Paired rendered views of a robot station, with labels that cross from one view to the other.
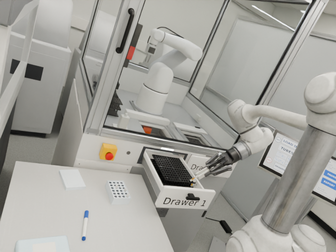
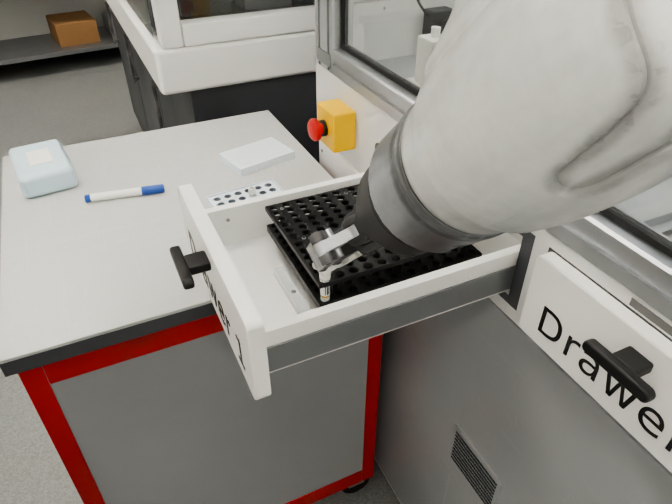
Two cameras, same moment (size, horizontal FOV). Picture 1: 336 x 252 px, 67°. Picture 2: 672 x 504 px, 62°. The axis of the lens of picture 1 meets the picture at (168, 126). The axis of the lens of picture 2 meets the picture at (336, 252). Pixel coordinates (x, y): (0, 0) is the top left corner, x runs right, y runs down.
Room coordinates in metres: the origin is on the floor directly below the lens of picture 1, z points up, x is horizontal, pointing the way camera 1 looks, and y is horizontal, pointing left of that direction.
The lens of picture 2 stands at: (1.20, -0.70, 1.29)
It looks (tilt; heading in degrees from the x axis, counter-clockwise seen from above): 37 degrees down; 95
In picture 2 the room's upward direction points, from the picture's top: straight up
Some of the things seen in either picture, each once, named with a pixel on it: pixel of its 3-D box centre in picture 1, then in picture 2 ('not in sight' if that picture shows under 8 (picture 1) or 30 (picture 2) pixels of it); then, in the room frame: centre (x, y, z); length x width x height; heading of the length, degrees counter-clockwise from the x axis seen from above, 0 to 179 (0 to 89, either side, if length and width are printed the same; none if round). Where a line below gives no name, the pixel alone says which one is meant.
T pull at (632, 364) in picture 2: not in sight; (626, 364); (1.43, -0.34, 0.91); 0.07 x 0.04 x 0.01; 120
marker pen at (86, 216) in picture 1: (85, 224); (125, 193); (0.75, 0.14, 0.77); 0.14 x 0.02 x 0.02; 21
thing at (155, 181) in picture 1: (170, 172); (376, 241); (1.20, -0.11, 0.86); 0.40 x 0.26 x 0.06; 30
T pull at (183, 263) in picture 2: (191, 196); (192, 264); (1.00, -0.23, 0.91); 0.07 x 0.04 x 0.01; 120
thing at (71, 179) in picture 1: (72, 179); (257, 155); (0.96, 0.31, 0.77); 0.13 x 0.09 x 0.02; 43
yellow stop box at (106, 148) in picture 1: (108, 152); (334, 125); (1.12, 0.22, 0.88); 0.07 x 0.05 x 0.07; 120
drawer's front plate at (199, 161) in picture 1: (207, 165); (636, 378); (1.46, -0.33, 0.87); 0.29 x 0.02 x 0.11; 120
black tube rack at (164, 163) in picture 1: (170, 172); (370, 240); (1.20, -0.11, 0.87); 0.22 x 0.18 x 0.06; 30
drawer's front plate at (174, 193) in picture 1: (186, 198); (219, 279); (1.02, -0.21, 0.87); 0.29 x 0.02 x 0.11; 120
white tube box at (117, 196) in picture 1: (117, 192); (250, 207); (0.99, 0.09, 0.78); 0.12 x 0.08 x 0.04; 35
